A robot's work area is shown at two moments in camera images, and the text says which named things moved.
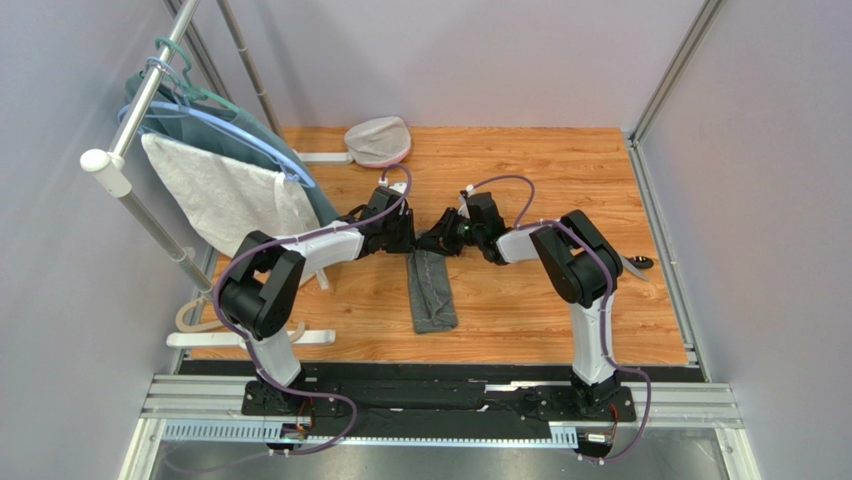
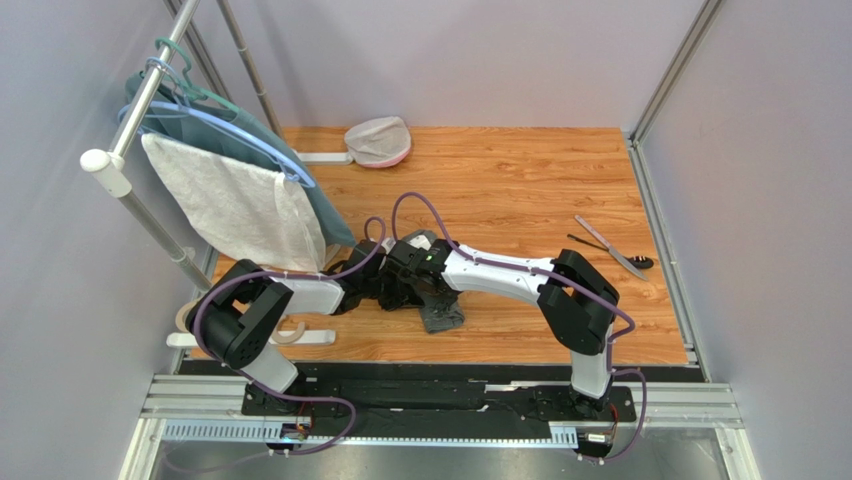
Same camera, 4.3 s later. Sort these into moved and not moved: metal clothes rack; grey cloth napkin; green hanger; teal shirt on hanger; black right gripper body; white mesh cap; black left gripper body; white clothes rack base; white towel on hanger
Moved: grey cloth napkin; black right gripper body; black left gripper body
Not moved: teal shirt on hanger; white mesh cap; metal clothes rack; white clothes rack base; white towel on hanger; green hanger
